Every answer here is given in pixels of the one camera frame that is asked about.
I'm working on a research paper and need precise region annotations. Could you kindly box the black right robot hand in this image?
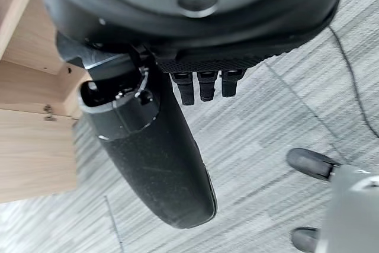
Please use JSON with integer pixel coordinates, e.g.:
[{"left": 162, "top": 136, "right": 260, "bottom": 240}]
[{"left": 37, "top": 0, "right": 347, "bottom": 230}]

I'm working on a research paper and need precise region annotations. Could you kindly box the light wooden office cabinet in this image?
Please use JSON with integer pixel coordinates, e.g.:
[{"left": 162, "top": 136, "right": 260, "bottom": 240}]
[{"left": 0, "top": 0, "right": 93, "bottom": 205}]

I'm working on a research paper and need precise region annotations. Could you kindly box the dark robot foot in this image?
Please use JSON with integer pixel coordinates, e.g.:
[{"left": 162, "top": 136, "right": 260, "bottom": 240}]
[
  {"left": 285, "top": 148, "right": 341, "bottom": 181},
  {"left": 291, "top": 226, "right": 320, "bottom": 253}
]

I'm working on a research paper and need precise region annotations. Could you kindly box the thin black floor cable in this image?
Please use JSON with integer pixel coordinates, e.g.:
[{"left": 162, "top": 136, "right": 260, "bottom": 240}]
[{"left": 327, "top": 25, "right": 379, "bottom": 137}]

